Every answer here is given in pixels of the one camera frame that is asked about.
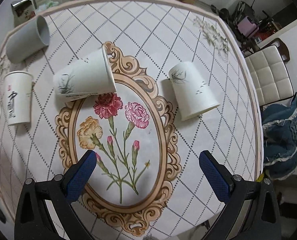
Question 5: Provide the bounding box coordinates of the white cup calligraphy print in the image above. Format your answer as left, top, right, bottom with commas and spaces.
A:
4, 70, 33, 126

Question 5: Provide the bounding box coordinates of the white cup bamboo print right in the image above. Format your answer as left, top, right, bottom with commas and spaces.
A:
168, 61, 219, 121

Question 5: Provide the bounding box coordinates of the white cup bamboo print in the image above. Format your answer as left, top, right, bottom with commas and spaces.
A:
53, 45, 116, 102
168, 61, 219, 121

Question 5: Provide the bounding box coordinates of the white cup bamboo print centre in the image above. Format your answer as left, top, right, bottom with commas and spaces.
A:
53, 45, 116, 102

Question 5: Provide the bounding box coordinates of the grey paper cup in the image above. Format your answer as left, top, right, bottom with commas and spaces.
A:
6, 16, 50, 64

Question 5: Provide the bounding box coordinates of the blue denim ruffled cloth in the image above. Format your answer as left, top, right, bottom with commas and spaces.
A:
261, 96, 297, 180

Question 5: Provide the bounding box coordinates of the white padded chair right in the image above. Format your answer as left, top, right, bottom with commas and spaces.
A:
245, 45, 294, 106

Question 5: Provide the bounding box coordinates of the floral diamond pattern tablecloth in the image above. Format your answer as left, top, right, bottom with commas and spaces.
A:
0, 0, 263, 239

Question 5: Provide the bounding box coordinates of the pink suitcase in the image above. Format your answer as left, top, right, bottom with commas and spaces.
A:
237, 17, 259, 38

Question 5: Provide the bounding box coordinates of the silver tea box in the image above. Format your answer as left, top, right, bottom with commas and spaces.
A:
11, 0, 36, 26

